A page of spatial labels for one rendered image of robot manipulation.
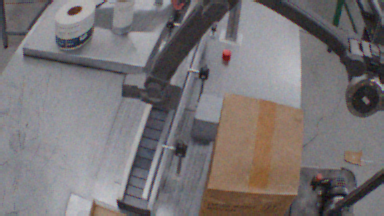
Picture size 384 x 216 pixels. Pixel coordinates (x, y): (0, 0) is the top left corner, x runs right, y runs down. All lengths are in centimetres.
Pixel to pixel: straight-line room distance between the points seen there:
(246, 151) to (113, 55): 73
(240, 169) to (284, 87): 69
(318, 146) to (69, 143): 168
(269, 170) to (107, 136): 60
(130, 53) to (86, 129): 35
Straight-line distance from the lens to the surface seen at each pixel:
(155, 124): 147
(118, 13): 172
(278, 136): 119
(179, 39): 107
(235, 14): 177
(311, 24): 96
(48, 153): 148
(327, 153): 271
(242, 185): 108
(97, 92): 163
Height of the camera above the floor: 202
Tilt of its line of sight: 48 degrees down
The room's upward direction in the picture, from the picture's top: 8 degrees clockwise
